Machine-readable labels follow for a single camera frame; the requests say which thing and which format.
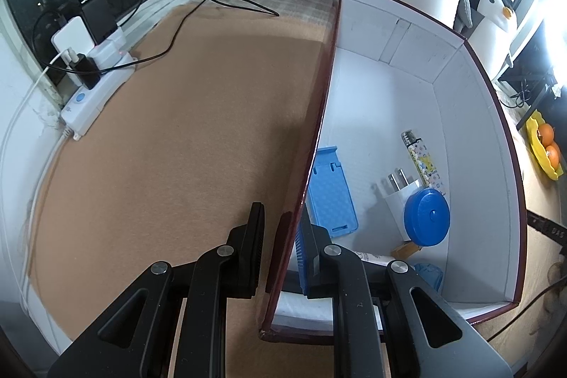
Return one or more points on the black power adapter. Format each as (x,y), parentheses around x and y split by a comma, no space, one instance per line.
(99,12)

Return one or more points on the white tube with grey cap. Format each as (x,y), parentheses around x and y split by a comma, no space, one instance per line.
(376,257)

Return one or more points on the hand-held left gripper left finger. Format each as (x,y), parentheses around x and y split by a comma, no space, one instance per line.
(253,249)

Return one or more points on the yellow bowl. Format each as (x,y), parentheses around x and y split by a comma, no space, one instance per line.
(538,152)

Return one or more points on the blue phone stand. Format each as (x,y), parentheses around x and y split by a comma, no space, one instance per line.
(330,196)

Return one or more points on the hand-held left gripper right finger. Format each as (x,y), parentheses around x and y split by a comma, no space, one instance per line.
(302,263)

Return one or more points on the black plug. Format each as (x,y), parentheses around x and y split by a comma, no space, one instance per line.
(87,73)

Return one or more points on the small penguin plush toy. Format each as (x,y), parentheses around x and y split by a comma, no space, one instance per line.
(491,32)

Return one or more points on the white cardboard box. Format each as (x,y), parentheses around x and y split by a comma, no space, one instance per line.
(390,94)

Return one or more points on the blue round tape measure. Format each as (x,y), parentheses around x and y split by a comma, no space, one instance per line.
(427,218)

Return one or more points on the orange-brown felt mat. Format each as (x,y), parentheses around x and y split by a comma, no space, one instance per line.
(168,139)

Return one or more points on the white power strip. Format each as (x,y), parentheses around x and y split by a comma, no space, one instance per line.
(97,94)

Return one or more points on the white charger plug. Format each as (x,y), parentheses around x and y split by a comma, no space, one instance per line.
(394,201)

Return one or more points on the white power adapter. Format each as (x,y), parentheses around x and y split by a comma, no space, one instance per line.
(73,35)

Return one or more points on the patterned lighter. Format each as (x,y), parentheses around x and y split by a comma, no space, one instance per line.
(423,161)

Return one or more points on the orange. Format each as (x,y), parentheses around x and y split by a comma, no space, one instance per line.
(553,155)
(547,133)

